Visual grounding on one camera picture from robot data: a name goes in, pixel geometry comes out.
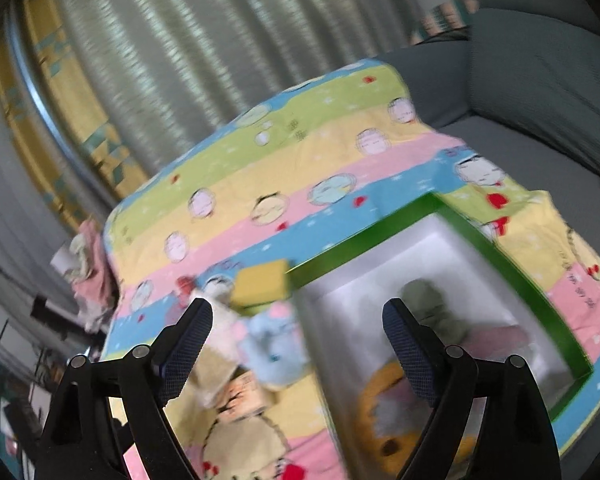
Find yellow sponge block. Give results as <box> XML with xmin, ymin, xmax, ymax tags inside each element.
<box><xmin>230</xmin><ymin>260</ymin><xmax>291</xmax><ymax>313</ymax></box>

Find green plush toy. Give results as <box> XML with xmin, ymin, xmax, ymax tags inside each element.
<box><xmin>400</xmin><ymin>280</ymin><xmax>476</xmax><ymax>351</ymax></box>

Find cartoon printed bed sheet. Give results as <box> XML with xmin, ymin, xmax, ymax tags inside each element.
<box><xmin>100</xmin><ymin>59</ymin><xmax>600</xmax><ymax>480</ymax></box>

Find yellow patterned curtain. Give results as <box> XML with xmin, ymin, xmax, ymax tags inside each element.
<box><xmin>0</xmin><ymin>0</ymin><xmax>151</xmax><ymax>231</ymax></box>

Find grey curtain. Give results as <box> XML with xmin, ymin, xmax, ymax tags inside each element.
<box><xmin>0</xmin><ymin>0</ymin><xmax>431</xmax><ymax>241</ymax></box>

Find red and white sock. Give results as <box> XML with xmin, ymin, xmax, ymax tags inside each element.
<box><xmin>176</xmin><ymin>274</ymin><xmax>233</xmax><ymax>306</ymax></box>

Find cream towel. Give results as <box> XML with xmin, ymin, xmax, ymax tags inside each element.
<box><xmin>192</xmin><ymin>300</ymin><xmax>261</xmax><ymax>408</ymax></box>

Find green storage box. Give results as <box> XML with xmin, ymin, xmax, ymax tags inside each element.
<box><xmin>285</xmin><ymin>192</ymin><xmax>595</xmax><ymax>480</ymax></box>

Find patterned cushion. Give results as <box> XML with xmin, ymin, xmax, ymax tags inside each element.
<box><xmin>410</xmin><ymin>0</ymin><xmax>481</xmax><ymax>46</ymax></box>

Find light blue plush toy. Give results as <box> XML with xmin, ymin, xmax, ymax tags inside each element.
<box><xmin>232</xmin><ymin>302</ymin><xmax>313</xmax><ymax>391</ymax></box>

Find grey sofa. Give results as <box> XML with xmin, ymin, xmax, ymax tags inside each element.
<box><xmin>380</xmin><ymin>0</ymin><xmax>600</xmax><ymax>191</ymax></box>

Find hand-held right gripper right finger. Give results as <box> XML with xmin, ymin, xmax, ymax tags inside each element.
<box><xmin>381</xmin><ymin>297</ymin><xmax>564</xmax><ymax>480</ymax></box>

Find pile of clothes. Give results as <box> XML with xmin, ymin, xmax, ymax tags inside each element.
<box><xmin>50</xmin><ymin>222</ymin><xmax>118</xmax><ymax>333</ymax></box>

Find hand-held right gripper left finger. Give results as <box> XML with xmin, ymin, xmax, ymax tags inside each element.
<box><xmin>39</xmin><ymin>298</ymin><xmax>214</xmax><ymax>480</ymax></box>

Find cookie plush pillow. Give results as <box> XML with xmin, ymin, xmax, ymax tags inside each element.
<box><xmin>356</xmin><ymin>362</ymin><xmax>481</xmax><ymax>466</ymax></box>

